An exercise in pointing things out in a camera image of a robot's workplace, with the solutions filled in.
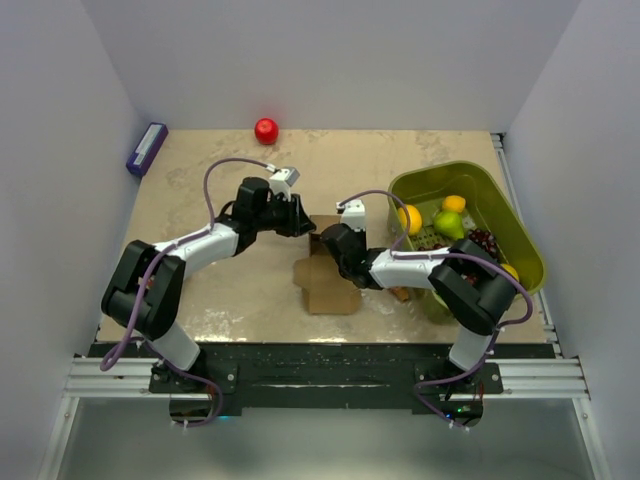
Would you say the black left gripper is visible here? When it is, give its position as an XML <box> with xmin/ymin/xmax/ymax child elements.
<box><xmin>254</xmin><ymin>194</ymin><xmax>317</xmax><ymax>240</ymax></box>

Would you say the brown cardboard box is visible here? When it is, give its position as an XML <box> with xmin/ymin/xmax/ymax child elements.
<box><xmin>293</xmin><ymin>214</ymin><xmax>362</xmax><ymax>315</ymax></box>

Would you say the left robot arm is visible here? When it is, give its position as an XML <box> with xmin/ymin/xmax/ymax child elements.
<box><xmin>101</xmin><ymin>177</ymin><xmax>316</xmax><ymax>392</ymax></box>

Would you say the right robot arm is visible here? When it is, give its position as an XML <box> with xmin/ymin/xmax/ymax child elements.
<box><xmin>320</xmin><ymin>223</ymin><xmax>519</xmax><ymax>393</ymax></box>

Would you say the purple white rectangular box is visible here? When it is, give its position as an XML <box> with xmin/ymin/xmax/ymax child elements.
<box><xmin>126</xmin><ymin>122</ymin><xmax>169</xmax><ymax>177</ymax></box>

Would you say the pink toy ice cream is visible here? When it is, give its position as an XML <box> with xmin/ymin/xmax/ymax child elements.
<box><xmin>389</xmin><ymin>287</ymin><xmax>410</xmax><ymax>303</ymax></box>

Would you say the orange in basket front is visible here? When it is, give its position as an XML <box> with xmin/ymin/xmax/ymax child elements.
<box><xmin>397</xmin><ymin>205</ymin><xmax>423</xmax><ymax>237</ymax></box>

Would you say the orange in basket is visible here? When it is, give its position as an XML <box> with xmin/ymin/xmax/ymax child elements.
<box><xmin>397</xmin><ymin>205</ymin><xmax>423</xmax><ymax>237</ymax></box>
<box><xmin>441</xmin><ymin>195</ymin><xmax>466</xmax><ymax>214</ymax></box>

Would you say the olive green plastic basket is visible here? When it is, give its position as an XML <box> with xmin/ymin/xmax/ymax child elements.
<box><xmin>389</xmin><ymin>161</ymin><xmax>546</xmax><ymax>295</ymax></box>

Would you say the red apple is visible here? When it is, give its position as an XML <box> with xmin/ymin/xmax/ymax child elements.
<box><xmin>254</xmin><ymin>117</ymin><xmax>279</xmax><ymax>145</ymax></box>

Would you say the green pear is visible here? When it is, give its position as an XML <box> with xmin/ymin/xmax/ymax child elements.
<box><xmin>433</xmin><ymin>210</ymin><xmax>466</xmax><ymax>240</ymax></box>

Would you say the orange in basket back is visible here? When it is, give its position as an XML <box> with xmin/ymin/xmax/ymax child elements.
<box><xmin>441</xmin><ymin>195</ymin><xmax>466</xmax><ymax>214</ymax></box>

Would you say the dark red grape bunch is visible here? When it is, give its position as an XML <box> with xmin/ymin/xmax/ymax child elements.
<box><xmin>417</xmin><ymin>228</ymin><xmax>500</xmax><ymax>261</ymax></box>

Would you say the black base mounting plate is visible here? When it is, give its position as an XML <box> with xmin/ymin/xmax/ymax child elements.
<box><xmin>109</xmin><ymin>343</ymin><xmax>556</xmax><ymax>424</ymax></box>

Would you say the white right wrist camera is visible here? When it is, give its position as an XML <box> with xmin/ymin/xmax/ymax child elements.
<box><xmin>336</xmin><ymin>199</ymin><xmax>366</xmax><ymax>232</ymax></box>

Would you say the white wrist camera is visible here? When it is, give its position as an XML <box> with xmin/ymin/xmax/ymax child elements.
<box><xmin>268</xmin><ymin>167</ymin><xmax>300</xmax><ymax>201</ymax></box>
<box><xmin>336</xmin><ymin>199</ymin><xmax>366</xmax><ymax>232</ymax></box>

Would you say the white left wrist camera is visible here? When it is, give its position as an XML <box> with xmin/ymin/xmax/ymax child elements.
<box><xmin>268</xmin><ymin>167</ymin><xmax>300</xmax><ymax>201</ymax></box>

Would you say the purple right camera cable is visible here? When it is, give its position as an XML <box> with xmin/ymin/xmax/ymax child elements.
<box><xmin>339</xmin><ymin>189</ymin><xmax>535</xmax><ymax>361</ymax></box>

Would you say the purple camera cable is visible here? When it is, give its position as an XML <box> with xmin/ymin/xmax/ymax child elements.
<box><xmin>339</xmin><ymin>189</ymin><xmax>535</xmax><ymax>361</ymax></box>
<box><xmin>99</xmin><ymin>157</ymin><xmax>279</xmax><ymax>372</ymax></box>

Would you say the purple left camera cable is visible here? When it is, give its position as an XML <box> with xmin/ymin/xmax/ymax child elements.
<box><xmin>99</xmin><ymin>157</ymin><xmax>279</xmax><ymax>372</ymax></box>

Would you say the aluminium frame rail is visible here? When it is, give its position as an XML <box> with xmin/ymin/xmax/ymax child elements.
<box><xmin>63</xmin><ymin>358</ymin><xmax>589</xmax><ymax>400</ymax></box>

